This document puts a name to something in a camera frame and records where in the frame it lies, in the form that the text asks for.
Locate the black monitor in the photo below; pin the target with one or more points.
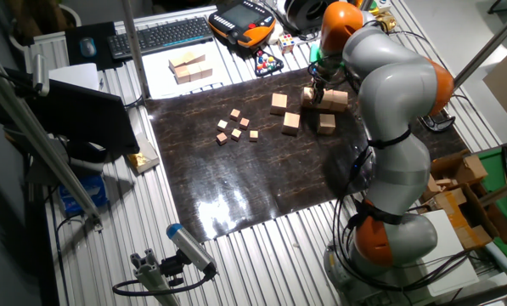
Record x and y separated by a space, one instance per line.
83 115

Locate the white egg-shaped object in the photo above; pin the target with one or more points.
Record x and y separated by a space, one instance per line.
275 37

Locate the small box gold foil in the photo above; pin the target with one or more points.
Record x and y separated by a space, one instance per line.
144 159

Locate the black camera clamp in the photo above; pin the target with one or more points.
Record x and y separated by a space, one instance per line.
172 268

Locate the black filament spool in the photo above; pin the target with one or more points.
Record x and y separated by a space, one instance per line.
300 15

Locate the black computer keyboard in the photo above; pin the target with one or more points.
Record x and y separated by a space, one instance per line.
159 36

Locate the gold shiny objects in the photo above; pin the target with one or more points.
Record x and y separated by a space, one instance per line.
385 21

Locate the wooden blocks on paper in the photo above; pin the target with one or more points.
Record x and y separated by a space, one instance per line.
159 81

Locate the dark marbled table mat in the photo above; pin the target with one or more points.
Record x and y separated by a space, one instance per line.
236 178

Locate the brown cardboard box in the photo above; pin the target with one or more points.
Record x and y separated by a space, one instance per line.
465 212

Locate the slanted silver frame bar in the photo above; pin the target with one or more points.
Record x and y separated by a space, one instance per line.
491 42
501 191

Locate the black plug blue light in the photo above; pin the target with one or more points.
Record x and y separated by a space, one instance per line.
357 159

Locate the white rimmed plant pot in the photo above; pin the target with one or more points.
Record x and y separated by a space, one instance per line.
36 23

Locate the grey computer mouse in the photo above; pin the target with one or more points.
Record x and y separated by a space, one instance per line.
87 47

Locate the short aluminium profile piece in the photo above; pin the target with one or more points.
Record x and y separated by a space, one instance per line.
151 280

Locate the long aluminium profile bar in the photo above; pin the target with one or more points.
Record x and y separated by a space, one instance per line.
36 140

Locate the grey camera blue tip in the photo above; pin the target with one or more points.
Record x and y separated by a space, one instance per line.
189 246

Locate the Rubik's cube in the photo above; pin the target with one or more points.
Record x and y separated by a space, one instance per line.
286 42

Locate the black mouse pad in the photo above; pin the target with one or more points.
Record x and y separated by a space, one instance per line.
72 59

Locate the silver aluminium post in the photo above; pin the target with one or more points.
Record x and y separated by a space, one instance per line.
365 4
134 47

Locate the blue tissue pack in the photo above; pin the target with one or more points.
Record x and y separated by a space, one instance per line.
85 195

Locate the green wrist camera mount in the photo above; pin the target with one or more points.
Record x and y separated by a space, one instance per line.
314 53

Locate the white flat box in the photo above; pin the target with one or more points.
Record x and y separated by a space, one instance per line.
77 74

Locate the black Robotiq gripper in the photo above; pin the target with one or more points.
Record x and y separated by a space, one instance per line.
323 74

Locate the small cardboard box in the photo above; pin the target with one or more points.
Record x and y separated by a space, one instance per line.
471 168

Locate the black triangle rack coloured balls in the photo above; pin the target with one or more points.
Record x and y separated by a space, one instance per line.
268 64

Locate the white board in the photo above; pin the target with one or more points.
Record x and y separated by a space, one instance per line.
448 263

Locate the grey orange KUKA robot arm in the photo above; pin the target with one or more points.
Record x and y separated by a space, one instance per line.
397 93

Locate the pale wooden block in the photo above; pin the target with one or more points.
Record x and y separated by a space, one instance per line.
195 72
176 63
195 57
206 70
181 75

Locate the small wooden cube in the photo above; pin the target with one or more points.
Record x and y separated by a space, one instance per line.
235 114
253 135
222 125
221 138
236 134
244 123

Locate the orange black teach pendant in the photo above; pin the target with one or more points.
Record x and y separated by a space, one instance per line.
240 17

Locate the green mini pool table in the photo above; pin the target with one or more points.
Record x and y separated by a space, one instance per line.
497 174

